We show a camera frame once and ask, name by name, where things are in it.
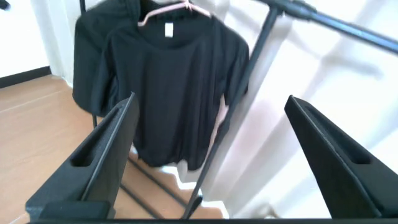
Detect pink clothes hanger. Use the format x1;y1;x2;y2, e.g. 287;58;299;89
137;0;213;28

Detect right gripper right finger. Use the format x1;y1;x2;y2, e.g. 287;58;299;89
284;95;398;218

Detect black garment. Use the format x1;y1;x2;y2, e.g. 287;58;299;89
91;9;250;171

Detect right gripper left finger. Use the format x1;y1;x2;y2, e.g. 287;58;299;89
25;91;140;220

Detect black clothes rack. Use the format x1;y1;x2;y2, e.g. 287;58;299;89
79;0;398;220

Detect black shorts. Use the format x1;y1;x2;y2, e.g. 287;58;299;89
72;0;150;114

